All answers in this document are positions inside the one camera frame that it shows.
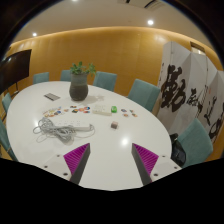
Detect black television screen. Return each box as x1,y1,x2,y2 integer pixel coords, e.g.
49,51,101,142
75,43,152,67
0,49,33,96

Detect ceiling air vent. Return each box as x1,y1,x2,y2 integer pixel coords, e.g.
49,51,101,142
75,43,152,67
116,0,168,11

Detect white calligraphy folding screen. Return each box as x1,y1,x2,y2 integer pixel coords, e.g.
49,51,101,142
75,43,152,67
156,41,224,153

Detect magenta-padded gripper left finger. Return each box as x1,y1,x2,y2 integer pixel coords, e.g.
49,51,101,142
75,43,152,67
42,142,92,186

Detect grey coiled power cable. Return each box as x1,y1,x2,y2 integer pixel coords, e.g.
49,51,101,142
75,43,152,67
32,116,97,145

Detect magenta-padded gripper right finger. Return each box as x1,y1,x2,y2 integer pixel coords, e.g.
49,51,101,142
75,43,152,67
131,142,183,187

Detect potted plant in grey vase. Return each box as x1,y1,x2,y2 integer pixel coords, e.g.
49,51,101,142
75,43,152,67
68,61,97,102

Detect white power strip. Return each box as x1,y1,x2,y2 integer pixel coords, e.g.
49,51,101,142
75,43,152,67
53,119,95,132

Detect white flat box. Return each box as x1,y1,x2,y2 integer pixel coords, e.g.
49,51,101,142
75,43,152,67
92,104,113,117

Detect black bag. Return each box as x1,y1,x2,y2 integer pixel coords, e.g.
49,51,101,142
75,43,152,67
169,133,187,166

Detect teal chairs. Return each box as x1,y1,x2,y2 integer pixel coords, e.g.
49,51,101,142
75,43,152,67
0,69,214,168

